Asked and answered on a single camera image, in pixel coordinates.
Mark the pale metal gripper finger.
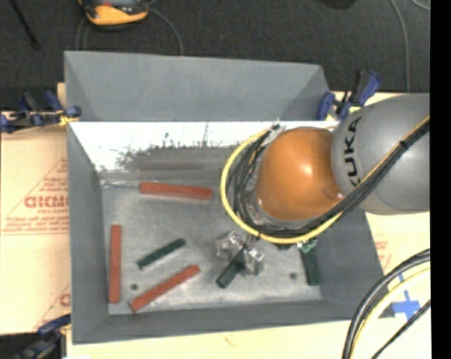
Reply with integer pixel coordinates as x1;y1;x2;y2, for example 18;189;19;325
214;230;245;260
245;247;266;277

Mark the dark green block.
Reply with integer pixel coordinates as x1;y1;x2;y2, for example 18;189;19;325
298;239;322;287
215;257;249;289
136;237;187;271

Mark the red-brown flat block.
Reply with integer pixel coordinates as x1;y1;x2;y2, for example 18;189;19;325
129;263;203;313
108;224;123;304
138;181;215;202

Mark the grey metal bin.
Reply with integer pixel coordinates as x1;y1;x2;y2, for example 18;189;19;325
63;50;385;344

